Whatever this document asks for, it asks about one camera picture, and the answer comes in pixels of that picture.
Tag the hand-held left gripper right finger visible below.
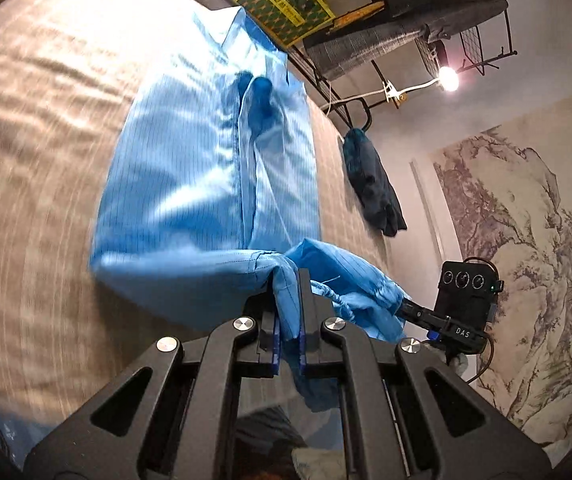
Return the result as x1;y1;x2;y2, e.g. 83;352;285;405
295;268;552;480

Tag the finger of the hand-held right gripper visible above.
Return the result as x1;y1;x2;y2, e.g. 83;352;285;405
399;299;449;335

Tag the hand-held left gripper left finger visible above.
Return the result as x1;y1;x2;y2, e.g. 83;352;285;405
23;285;283;480

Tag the blue striped work coat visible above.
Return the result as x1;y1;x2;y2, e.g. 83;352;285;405
88;5;413;413

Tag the black metal clothes rack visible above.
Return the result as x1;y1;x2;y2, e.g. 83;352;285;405
286;0;519;128

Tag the person's right hand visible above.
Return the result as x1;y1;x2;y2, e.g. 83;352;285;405
447;352;470;377

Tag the dark teal hanging garment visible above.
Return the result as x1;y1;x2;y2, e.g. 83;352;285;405
342;127;409;237

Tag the white clip lamp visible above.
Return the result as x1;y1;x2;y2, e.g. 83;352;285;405
320;64;461;114

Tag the grey checked folded cloth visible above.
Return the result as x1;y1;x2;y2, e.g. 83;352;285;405
303;0;509;82

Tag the beige table cloth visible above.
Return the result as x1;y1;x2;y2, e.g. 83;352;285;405
0;0;399;461

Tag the yellow wooden board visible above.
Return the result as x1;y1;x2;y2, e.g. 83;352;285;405
332;2;385;28

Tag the yellow green patterned box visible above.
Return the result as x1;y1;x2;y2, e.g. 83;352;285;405
233;0;337;48

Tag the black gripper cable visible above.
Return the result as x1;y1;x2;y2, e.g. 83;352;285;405
464;337;497;387

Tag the landscape wall painting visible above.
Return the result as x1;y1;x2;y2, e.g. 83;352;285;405
432;89;572;448

